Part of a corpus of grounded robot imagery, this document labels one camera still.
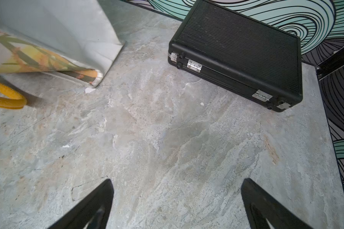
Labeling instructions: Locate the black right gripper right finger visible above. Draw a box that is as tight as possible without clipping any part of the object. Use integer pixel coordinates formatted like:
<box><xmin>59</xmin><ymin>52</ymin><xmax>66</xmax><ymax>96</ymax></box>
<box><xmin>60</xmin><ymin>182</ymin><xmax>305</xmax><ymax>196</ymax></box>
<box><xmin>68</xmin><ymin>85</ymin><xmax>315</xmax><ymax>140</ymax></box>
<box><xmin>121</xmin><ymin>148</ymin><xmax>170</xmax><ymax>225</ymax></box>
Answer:
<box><xmin>241</xmin><ymin>178</ymin><xmax>311</xmax><ymax>229</ymax></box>

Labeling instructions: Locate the white canvas tote bag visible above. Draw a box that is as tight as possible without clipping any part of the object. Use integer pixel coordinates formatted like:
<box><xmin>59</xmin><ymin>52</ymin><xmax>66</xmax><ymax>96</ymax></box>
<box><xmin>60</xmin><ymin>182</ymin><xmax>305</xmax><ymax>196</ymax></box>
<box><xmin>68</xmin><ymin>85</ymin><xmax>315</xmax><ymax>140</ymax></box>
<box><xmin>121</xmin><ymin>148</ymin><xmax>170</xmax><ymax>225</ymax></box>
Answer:
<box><xmin>0</xmin><ymin>0</ymin><xmax>125</xmax><ymax>110</ymax></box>

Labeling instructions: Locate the black ribbed hard case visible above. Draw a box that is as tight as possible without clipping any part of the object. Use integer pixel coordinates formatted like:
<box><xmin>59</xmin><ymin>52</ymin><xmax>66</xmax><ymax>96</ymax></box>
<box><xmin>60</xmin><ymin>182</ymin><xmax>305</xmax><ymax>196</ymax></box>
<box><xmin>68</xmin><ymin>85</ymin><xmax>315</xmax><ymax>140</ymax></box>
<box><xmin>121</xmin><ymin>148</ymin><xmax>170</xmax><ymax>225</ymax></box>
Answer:
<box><xmin>168</xmin><ymin>1</ymin><xmax>303</xmax><ymax>112</ymax></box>

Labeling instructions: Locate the black frame post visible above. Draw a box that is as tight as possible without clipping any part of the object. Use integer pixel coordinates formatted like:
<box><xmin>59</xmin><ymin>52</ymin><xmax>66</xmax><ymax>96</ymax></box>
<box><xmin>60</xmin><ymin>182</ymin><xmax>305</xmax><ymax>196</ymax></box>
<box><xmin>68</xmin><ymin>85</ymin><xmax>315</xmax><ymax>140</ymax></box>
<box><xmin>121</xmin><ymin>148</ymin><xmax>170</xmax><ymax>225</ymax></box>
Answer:
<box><xmin>316</xmin><ymin>47</ymin><xmax>344</xmax><ymax>80</ymax></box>

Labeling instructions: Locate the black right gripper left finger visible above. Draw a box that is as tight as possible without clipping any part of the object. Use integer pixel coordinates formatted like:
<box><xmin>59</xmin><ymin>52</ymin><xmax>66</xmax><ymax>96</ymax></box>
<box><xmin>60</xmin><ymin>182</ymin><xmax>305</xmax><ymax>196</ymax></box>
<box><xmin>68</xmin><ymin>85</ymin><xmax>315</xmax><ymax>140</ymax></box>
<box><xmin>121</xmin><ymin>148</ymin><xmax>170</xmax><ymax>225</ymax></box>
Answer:
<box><xmin>50</xmin><ymin>179</ymin><xmax>114</xmax><ymax>229</ymax></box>

